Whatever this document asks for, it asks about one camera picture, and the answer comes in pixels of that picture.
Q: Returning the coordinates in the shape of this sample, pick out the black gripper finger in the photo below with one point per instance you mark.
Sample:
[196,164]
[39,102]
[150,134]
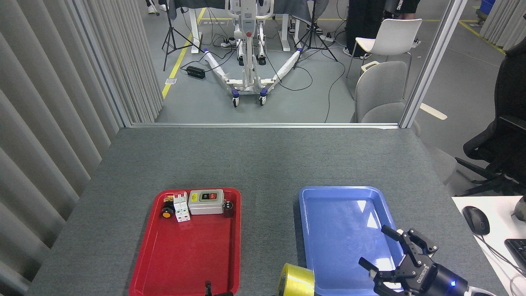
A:
[208,287]

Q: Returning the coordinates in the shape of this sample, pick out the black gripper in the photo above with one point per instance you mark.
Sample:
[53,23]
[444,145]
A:
[439,279]

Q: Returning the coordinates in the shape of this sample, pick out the yellow tape roll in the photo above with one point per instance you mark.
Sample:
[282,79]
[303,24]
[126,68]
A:
[298,281]

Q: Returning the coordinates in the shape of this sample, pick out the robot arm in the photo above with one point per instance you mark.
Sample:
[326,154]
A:
[476,292]

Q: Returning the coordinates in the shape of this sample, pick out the red plastic tray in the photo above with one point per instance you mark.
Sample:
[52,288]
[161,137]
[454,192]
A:
[189,250]

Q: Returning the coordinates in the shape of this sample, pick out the blue plastic tray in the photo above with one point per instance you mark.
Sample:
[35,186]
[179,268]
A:
[337,238]

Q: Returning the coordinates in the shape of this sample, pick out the white circuit breaker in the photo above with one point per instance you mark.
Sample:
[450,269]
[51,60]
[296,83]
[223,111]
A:
[182,209]

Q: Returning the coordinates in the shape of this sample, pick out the yellow push button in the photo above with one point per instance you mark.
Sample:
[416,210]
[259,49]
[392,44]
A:
[167,213]

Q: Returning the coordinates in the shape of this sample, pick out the black computer mouse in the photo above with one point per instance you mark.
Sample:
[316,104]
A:
[476,220]

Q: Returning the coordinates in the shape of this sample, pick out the white side desk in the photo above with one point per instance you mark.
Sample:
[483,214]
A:
[501,230]

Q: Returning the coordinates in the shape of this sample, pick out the black keyboard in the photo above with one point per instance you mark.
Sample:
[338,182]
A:
[518,250]

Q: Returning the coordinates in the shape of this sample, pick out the beige wooden board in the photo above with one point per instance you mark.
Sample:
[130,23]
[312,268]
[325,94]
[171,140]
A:
[433,112]

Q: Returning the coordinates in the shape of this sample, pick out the grey padded chair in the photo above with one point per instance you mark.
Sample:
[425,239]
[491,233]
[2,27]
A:
[380,90]

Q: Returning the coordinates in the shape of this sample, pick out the black office chair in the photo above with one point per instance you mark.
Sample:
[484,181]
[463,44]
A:
[509,135]

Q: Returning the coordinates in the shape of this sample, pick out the white stand on wheels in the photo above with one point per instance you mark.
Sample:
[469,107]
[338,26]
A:
[246,78]

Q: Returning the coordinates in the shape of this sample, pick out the white plastic chair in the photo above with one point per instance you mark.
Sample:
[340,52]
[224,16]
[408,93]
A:
[394,35]

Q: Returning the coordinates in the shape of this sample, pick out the black power adapter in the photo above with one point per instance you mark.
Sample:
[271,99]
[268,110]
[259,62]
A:
[195,72]

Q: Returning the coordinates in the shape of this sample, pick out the black tripod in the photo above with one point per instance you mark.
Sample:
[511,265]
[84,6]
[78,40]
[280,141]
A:
[313,37]
[171,37]

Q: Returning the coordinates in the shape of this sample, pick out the person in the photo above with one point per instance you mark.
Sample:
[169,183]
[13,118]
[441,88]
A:
[363,20]
[404,6]

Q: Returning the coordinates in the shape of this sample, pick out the grey vertical blinds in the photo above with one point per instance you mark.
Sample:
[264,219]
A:
[505,24]
[41,123]

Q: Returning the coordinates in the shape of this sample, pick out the blue bin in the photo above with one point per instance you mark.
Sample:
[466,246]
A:
[487,7]

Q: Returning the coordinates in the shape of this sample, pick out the grey two-button switch box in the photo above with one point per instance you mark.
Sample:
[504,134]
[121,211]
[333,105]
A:
[205,206]

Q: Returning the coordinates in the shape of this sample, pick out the small dark cylinder switch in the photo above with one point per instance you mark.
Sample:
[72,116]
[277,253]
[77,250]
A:
[228,209]

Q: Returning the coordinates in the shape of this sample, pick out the silver aluminium rail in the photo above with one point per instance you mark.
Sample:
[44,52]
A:
[263,125]

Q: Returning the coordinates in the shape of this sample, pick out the silver aluminium post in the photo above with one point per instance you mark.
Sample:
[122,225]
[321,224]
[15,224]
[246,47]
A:
[431,61]

